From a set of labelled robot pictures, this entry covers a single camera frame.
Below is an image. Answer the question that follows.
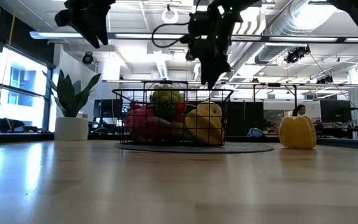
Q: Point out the black aluminium table frame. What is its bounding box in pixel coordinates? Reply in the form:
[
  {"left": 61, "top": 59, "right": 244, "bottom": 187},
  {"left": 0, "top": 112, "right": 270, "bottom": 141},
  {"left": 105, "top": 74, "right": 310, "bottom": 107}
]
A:
[{"left": 0, "top": 132, "right": 358, "bottom": 151}]

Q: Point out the yellow pear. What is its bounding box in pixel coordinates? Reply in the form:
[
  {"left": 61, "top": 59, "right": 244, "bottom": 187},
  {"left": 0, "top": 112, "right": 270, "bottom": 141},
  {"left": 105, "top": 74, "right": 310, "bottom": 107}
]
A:
[{"left": 196, "top": 101, "right": 223, "bottom": 118}]

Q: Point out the long ceiling light bar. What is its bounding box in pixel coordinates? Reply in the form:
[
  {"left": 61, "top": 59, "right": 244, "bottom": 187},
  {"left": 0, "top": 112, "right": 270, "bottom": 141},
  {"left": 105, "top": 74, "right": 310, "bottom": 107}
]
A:
[{"left": 29, "top": 30, "right": 358, "bottom": 44}]

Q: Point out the black ceiling spotlight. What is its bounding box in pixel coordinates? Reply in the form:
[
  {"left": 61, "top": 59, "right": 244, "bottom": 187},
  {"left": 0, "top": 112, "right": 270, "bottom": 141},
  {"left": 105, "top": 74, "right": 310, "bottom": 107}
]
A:
[{"left": 82, "top": 51, "right": 94, "bottom": 65}]

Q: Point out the green snake plant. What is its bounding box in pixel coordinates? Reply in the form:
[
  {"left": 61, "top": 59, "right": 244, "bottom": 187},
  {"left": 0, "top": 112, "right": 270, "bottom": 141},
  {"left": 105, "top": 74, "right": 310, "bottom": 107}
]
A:
[{"left": 42, "top": 68, "right": 101, "bottom": 118}]

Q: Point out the black ceiling camera cluster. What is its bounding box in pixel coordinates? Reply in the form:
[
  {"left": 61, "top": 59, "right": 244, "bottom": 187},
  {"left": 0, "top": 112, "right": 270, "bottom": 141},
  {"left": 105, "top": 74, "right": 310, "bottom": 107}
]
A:
[{"left": 283, "top": 45, "right": 311, "bottom": 65}]

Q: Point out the white plant pot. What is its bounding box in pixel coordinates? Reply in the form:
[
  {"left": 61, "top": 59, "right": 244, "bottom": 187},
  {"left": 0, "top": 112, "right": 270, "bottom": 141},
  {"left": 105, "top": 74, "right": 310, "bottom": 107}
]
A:
[{"left": 53, "top": 116, "right": 90, "bottom": 141}]

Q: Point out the white coiled cable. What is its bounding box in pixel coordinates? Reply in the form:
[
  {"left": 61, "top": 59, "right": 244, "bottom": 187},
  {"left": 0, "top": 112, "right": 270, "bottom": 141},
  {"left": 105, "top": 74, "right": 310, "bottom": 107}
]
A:
[{"left": 162, "top": 6, "right": 180, "bottom": 24}]

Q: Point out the large window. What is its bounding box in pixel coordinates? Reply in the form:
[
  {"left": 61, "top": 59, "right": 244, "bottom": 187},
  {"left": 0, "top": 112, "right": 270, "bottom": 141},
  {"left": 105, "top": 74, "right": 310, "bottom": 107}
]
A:
[{"left": 0, "top": 46, "right": 54, "bottom": 131}]

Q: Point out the person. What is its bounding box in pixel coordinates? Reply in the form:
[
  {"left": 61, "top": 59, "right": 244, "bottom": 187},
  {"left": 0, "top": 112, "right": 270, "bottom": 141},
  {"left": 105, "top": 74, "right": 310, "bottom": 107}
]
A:
[{"left": 291, "top": 104, "right": 307, "bottom": 118}]

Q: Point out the dark red chili pepper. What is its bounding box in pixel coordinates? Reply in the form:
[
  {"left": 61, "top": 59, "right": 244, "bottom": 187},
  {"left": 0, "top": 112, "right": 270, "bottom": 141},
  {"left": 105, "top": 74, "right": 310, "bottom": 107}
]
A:
[{"left": 174, "top": 101, "right": 188, "bottom": 123}]

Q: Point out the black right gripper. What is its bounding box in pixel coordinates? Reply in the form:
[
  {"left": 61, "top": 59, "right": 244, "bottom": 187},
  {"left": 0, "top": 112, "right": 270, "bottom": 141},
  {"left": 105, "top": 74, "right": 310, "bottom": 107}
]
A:
[{"left": 185, "top": 7, "right": 241, "bottom": 90}]

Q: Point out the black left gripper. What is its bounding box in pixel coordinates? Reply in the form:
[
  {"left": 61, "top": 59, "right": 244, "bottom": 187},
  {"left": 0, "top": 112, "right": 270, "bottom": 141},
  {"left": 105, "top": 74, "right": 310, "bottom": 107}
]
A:
[{"left": 54, "top": 0, "right": 117, "bottom": 50}]

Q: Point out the yellow starfruit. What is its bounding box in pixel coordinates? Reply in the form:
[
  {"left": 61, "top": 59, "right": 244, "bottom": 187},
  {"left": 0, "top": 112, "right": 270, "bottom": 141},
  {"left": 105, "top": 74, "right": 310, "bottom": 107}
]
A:
[{"left": 184, "top": 108, "right": 225, "bottom": 146}]

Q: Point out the black computer monitor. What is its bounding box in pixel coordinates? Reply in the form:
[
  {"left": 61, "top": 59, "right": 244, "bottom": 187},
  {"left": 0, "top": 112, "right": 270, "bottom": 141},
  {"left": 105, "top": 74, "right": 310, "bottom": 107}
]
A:
[
  {"left": 319, "top": 99, "right": 352, "bottom": 124},
  {"left": 93, "top": 98, "right": 124, "bottom": 119}
]

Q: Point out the yellow hanging cord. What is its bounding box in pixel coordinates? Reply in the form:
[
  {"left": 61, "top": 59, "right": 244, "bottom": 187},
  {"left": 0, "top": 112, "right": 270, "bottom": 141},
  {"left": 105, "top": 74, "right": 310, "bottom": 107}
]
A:
[{"left": 8, "top": 9, "right": 16, "bottom": 47}]

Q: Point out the pink dragon fruit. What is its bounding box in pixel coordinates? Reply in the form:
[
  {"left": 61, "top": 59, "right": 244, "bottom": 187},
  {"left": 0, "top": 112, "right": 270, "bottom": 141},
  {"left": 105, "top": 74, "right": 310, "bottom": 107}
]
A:
[
  {"left": 149, "top": 117, "right": 196, "bottom": 143},
  {"left": 124, "top": 105, "right": 160, "bottom": 142}
]

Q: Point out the blue white rounded object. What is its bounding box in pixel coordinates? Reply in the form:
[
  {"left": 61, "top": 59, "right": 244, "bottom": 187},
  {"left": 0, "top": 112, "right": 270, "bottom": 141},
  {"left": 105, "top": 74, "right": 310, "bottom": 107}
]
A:
[{"left": 247, "top": 127, "right": 265, "bottom": 138}]

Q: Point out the black cabinet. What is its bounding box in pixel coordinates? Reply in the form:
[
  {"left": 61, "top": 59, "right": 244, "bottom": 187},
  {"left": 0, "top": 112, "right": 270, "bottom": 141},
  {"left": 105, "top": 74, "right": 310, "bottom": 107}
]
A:
[{"left": 225, "top": 101, "right": 264, "bottom": 138}]

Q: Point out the black wire basket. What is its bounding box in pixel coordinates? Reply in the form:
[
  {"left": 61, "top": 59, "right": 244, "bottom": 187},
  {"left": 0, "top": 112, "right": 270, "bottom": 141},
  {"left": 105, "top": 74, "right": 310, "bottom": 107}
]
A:
[{"left": 112, "top": 80, "right": 234, "bottom": 146}]

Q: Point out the dark bag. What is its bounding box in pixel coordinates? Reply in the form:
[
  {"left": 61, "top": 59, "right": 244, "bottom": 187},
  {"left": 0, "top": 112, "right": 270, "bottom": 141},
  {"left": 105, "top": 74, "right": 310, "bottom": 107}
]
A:
[{"left": 0, "top": 118, "right": 39, "bottom": 133}]

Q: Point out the green grape bunch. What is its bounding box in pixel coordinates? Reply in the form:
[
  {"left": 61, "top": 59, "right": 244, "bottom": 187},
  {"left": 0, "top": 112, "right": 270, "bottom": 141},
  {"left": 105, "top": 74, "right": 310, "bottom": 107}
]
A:
[{"left": 149, "top": 84, "right": 185, "bottom": 119}]

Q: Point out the grey round woven placemat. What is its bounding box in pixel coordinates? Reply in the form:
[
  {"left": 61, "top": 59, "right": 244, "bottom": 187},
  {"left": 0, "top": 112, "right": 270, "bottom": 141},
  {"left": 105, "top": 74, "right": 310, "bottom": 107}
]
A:
[{"left": 114, "top": 142, "right": 275, "bottom": 154}]

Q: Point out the yellow bell pepper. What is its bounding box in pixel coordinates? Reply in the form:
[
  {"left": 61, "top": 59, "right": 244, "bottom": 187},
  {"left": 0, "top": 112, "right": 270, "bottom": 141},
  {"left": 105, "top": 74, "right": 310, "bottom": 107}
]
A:
[{"left": 278, "top": 114, "right": 318, "bottom": 150}]

